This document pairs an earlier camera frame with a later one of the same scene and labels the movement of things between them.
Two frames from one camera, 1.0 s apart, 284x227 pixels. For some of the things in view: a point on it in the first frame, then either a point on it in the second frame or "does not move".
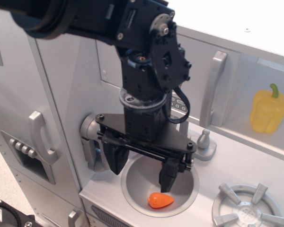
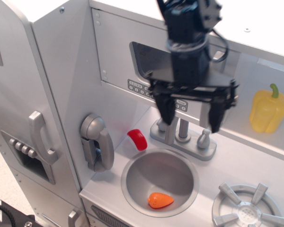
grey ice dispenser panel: [26, 156] does not move
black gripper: [147, 130] -> [190, 76]
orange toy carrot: [156, 200] does not move
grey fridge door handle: [37, 121] does not move
